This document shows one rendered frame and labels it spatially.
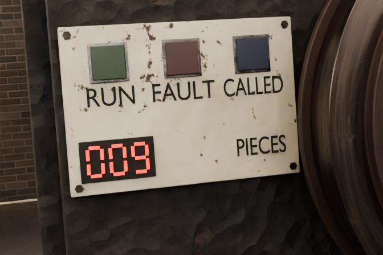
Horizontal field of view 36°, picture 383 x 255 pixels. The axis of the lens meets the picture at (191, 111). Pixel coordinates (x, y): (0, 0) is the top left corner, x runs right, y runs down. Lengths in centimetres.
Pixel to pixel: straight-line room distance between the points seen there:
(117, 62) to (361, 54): 25
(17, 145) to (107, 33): 602
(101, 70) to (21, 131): 600
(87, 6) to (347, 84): 29
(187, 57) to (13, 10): 605
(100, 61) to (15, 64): 600
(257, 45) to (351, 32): 14
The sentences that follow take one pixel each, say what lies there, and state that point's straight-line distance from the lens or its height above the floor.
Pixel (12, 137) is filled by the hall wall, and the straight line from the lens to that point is 664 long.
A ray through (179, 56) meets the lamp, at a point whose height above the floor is 120.
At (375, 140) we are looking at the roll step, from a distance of 57.
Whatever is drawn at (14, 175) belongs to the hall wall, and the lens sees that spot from 668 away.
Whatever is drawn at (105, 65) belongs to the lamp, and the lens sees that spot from 64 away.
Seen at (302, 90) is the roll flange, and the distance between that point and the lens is 62.
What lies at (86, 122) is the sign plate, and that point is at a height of 114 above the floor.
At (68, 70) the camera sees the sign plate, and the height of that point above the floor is 119.
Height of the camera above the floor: 118
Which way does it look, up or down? 3 degrees down
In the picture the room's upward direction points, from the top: 4 degrees counter-clockwise
